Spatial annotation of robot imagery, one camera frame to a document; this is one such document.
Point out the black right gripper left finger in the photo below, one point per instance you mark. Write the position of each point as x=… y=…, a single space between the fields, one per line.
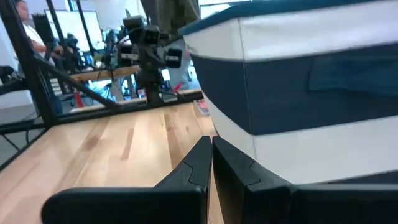
x=124 y=205

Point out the black rig frame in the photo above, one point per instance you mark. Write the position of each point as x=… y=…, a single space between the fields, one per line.
x=28 y=62

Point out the white monitor screen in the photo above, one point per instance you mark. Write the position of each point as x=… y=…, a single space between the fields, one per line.
x=74 y=28

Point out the wooden desk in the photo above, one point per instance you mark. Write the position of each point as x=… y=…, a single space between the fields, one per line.
x=102 y=74

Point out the red patterned flat item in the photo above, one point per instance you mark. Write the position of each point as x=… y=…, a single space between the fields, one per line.
x=202 y=107

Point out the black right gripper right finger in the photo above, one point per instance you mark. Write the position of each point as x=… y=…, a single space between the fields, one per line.
x=264 y=202

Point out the navy white striped fabric basket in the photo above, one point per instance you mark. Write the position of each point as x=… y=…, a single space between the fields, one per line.
x=280 y=93

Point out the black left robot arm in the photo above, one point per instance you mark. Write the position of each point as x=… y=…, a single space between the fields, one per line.
x=150 y=62

